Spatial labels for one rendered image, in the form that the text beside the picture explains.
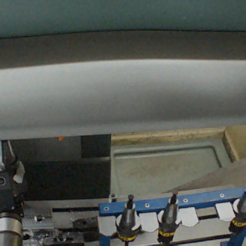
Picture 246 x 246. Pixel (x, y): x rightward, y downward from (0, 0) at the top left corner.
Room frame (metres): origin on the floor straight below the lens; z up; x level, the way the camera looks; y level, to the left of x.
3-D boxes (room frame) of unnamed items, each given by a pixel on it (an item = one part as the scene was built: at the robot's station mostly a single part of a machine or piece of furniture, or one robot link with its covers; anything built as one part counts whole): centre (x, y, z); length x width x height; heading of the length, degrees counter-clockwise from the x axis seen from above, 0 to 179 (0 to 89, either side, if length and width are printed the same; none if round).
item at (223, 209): (0.76, -0.30, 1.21); 0.07 x 0.05 x 0.01; 10
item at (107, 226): (0.71, 0.02, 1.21); 0.07 x 0.05 x 0.01; 10
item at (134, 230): (0.72, -0.03, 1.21); 0.06 x 0.06 x 0.03
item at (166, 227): (0.73, -0.14, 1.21); 0.06 x 0.06 x 0.03
